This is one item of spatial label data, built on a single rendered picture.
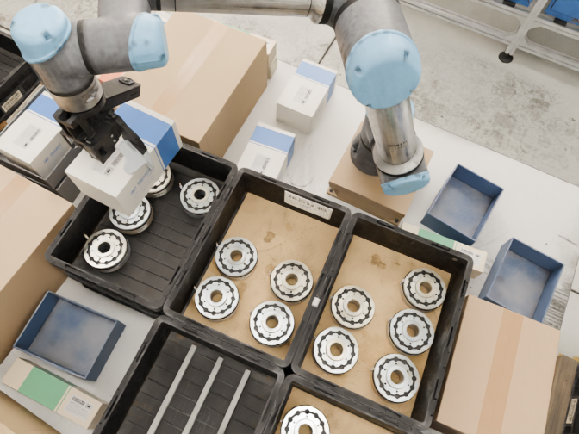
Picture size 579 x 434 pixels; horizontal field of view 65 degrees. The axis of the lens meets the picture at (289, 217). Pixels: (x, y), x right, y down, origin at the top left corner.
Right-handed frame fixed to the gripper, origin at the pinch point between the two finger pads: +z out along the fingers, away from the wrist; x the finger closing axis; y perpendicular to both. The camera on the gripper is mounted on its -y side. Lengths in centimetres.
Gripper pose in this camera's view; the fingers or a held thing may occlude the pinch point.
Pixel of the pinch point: (125, 152)
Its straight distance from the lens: 99.0
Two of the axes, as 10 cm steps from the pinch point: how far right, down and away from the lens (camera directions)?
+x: 8.9, 4.3, -1.6
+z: -0.3, 4.0, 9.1
